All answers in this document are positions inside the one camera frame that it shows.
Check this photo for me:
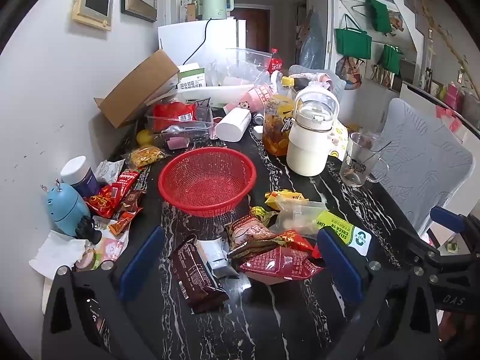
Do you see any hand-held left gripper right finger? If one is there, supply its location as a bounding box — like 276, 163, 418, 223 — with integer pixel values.
317, 227, 439, 360

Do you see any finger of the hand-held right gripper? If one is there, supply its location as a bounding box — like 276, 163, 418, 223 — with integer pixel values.
430, 206, 480, 241
394, 227, 451, 267

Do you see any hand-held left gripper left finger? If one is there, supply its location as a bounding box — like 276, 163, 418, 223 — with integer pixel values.
40, 226, 166, 360

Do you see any green white label packet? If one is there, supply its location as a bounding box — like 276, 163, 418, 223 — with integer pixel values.
315, 210, 372, 257

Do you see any small red gold candy packet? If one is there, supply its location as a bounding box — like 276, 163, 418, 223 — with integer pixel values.
277, 230, 316, 254

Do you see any brown chocolate wafer packet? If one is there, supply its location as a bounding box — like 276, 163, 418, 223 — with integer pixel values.
169, 234, 229, 314

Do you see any large red snack packet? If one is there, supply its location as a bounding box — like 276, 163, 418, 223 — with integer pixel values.
238, 245, 327, 286

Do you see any clear zip bag with food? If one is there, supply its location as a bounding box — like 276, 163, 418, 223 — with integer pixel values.
270, 199, 329, 239

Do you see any silver white snack packet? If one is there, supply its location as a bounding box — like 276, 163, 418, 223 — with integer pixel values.
195, 238, 241, 279

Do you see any yellow wafer packet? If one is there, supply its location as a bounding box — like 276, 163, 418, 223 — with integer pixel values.
264, 189, 310, 211

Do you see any brown peanut snack packet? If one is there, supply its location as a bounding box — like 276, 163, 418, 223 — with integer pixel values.
225, 206, 281, 252

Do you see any red plastic basket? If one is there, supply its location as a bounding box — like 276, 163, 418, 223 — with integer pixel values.
158, 147, 257, 218

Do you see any pink green pouch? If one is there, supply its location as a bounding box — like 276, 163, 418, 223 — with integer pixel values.
75, 234, 130, 271

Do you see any small brown chocolate packet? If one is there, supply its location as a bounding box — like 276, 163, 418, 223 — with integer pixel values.
118, 191, 147, 214

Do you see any white leaf-pattern chair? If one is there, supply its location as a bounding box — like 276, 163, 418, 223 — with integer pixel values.
369, 97, 475, 237

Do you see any black clip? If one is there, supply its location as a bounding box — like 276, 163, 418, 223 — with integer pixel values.
75, 215, 102, 242

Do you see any red packet with gold rings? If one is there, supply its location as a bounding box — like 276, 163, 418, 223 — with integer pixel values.
84, 185, 121, 219

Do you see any long red snack packet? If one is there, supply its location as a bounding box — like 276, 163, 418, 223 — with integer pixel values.
109, 169, 141, 203

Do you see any white tissue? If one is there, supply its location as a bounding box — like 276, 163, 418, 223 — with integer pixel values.
29, 230, 91, 282

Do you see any blue tabletop gadget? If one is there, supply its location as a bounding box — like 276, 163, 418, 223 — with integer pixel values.
41, 180, 92, 239

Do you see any crumpled white wrapper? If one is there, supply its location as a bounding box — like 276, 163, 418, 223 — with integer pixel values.
94, 158, 126, 186

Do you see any thin stirring stick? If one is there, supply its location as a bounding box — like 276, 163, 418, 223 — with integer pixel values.
362, 140, 392, 169

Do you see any glass mug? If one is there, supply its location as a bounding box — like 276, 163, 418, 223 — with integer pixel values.
340, 132, 391, 188

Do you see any yellow bean snack packet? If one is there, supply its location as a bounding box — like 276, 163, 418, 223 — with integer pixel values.
125, 146, 169, 169

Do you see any white jar blue label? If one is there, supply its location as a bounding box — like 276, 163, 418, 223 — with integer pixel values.
61, 155, 100, 197

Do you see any yellow smiley cloth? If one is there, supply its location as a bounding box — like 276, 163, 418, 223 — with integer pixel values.
330, 120, 355, 158

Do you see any clear plastic box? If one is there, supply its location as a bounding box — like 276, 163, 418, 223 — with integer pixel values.
146, 103, 214, 147

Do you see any red snack bag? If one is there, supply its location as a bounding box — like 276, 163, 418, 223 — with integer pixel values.
153, 102, 196, 132

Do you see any fruit tea bottle yellow cap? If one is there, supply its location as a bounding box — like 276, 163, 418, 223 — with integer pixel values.
262, 76, 297, 157

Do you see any white cylindrical container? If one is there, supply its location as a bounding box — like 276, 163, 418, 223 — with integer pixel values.
215, 107, 252, 142

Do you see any cardboard box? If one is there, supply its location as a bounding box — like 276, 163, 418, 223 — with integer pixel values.
94, 49, 181, 129

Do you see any green tote bag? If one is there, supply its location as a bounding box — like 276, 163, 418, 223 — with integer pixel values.
379, 43, 404, 76
335, 14, 372, 61
365, 0, 392, 34

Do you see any patterned tote bag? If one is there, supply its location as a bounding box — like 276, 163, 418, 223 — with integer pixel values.
335, 56, 364, 90

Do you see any pink paper cup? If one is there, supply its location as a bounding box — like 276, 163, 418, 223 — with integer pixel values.
240, 84, 272, 113

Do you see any white plastic tray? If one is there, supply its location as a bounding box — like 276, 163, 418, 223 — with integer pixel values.
176, 82, 271, 107

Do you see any white green medicine box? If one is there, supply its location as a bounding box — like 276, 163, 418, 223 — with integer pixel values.
177, 65, 207, 90

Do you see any cola bottle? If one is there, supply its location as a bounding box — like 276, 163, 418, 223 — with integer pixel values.
269, 49, 283, 76

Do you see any blue plastic bag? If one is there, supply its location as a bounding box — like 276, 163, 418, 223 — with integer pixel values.
300, 11, 325, 70

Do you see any clear plastic bag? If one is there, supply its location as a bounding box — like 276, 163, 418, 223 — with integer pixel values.
225, 48, 272, 83

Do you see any white mini fridge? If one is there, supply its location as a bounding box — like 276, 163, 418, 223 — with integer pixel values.
157, 18, 247, 79

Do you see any brown wooden door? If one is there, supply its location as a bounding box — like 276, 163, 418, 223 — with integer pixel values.
235, 7, 271, 53

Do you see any green electric kettle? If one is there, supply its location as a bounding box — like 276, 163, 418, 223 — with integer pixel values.
197, 0, 235, 21

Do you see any cream white jug with handle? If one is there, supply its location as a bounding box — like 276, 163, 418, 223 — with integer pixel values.
287, 82, 340, 177

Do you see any black power cable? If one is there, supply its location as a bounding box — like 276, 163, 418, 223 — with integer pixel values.
182, 19, 209, 66

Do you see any beige wall intercom panel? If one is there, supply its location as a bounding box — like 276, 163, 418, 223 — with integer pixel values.
72, 0, 114, 31

